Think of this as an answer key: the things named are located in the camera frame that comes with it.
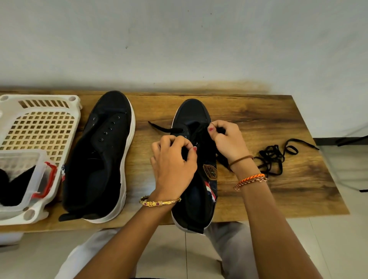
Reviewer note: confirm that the person's right hand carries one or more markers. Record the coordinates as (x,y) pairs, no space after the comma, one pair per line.
(230,141)

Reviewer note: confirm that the person's left hand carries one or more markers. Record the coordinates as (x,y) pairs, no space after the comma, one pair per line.
(172,169)

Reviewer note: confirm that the black shoelace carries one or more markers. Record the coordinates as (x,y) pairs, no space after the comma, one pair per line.
(270,155)
(160,126)

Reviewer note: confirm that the black sneaker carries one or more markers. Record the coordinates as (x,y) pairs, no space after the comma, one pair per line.
(95,166)
(195,207)

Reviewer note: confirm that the black band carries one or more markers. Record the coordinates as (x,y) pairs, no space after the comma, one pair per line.
(17,187)

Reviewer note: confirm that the person's right forearm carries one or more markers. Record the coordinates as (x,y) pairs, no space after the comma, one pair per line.
(279,230)

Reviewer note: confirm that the person's left forearm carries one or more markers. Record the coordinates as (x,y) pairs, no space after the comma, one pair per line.
(123,244)

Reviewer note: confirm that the black tripod stand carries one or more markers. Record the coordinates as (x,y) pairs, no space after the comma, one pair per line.
(353,141)

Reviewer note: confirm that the white plastic lattice basket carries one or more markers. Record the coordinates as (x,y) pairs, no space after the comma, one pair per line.
(43,123)

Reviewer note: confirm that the white box under table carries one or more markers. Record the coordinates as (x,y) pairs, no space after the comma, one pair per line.
(11,238)

